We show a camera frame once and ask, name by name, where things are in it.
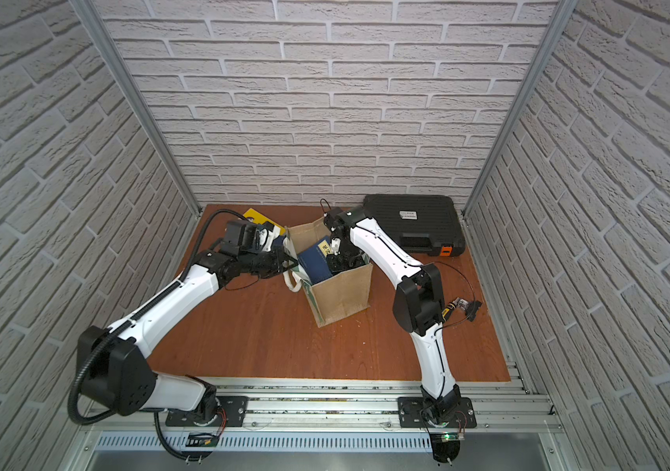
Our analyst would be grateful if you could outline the blue book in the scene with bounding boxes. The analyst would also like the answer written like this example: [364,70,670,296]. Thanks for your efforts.
[298,237,333,285]

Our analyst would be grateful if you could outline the yellow cartoon cover book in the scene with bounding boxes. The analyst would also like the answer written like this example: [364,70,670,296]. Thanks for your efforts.
[243,208,286,236]

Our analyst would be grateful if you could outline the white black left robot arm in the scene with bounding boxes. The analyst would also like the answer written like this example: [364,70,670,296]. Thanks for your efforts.
[67,214,298,425]

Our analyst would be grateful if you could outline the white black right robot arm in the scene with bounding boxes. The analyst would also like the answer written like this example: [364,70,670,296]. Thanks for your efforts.
[323,207,461,426]

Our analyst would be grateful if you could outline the black plastic tool case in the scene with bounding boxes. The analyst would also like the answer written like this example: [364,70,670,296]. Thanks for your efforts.
[362,194,466,257]

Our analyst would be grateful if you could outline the small yellow black cylinder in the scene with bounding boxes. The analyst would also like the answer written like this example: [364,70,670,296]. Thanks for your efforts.
[441,303,456,322]

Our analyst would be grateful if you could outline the small black clip object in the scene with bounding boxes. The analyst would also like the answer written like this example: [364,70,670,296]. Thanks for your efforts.
[464,300,483,322]

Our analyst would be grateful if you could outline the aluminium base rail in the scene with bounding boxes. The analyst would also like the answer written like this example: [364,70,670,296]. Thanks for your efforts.
[81,375,560,455]

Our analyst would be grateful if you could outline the black corrugated cable conduit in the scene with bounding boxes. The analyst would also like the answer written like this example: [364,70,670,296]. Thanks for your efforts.
[66,208,251,426]

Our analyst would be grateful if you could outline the aluminium frame post left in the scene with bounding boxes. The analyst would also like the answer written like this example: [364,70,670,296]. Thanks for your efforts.
[71,0,202,217]

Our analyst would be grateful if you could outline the aluminium frame post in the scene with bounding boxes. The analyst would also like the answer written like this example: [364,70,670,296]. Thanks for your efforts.
[71,0,202,217]
[462,0,578,219]

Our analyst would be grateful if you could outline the aluminium frame post right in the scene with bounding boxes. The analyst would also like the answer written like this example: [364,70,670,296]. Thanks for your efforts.
[462,0,578,219]

